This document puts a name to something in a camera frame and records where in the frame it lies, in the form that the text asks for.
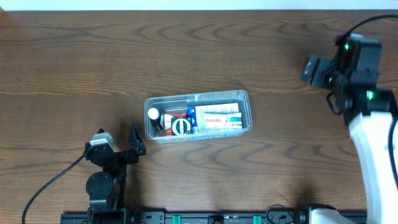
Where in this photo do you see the dark bottle white cap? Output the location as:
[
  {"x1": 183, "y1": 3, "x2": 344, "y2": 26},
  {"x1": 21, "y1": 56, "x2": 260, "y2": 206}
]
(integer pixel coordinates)
[{"x1": 147, "y1": 108, "x2": 164, "y2": 131}]

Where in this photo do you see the red Panadol box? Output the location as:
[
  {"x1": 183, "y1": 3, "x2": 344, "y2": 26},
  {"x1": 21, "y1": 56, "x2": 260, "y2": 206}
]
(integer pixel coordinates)
[{"x1": 164, "y1": 113, "x2": 187, "y2": 136}]

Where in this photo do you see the green square box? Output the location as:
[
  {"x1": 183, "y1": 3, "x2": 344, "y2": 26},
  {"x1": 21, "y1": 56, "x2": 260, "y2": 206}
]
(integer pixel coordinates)
[{"x1": 171, "y1": 117, "x2": 192, "y2": 136}]

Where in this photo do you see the blue fever patch box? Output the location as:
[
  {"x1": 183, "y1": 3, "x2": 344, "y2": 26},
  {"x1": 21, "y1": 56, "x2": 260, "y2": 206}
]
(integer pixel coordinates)
[{"x1": 187, "y1": 103, "x2": 242, "y2": 134}]

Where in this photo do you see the white Panadol box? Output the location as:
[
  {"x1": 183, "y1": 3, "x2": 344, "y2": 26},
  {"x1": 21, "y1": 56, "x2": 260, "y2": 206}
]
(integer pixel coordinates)
[{"x1": 203, "y1": 113, "x2": 243, "y2": 129}]

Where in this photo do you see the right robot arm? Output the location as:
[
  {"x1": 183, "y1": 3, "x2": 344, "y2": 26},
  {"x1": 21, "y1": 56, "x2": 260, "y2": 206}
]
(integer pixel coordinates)
[{"x1": 301, "y1": 34, "x2": 397, "y2": 223}]

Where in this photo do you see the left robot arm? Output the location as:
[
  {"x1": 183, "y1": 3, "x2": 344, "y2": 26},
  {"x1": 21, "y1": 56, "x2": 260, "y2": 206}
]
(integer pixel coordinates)
[{"x1": 83, "y1": 123, "x2": 146, "y2": 223}]

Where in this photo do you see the clear plastic container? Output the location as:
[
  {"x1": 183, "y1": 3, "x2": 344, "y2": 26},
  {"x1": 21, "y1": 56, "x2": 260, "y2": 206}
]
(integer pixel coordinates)
[{"x1": 144, "y1": 90, "x2": 253, "y2": 143}]

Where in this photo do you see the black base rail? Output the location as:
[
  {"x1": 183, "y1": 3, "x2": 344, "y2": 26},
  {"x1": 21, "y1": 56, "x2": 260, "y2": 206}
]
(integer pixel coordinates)
[{"x1": 60, "y1": 210, "x2": 368, "y2": 224}]

